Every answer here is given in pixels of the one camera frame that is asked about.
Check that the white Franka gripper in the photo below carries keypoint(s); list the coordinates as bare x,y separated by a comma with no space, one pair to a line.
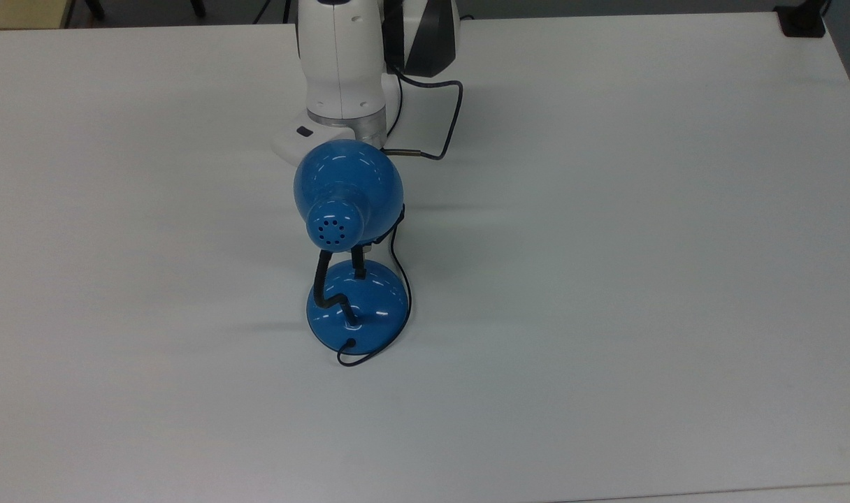
292,143

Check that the blue gooseneck desk lamp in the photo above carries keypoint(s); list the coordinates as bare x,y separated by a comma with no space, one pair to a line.
341,175

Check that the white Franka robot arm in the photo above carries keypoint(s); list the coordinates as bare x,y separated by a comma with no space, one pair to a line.
337,56

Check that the black chair leg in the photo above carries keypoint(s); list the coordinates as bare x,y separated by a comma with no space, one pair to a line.
198,7
95,7

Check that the tan wooden board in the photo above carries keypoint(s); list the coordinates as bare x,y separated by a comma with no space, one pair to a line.
19,12

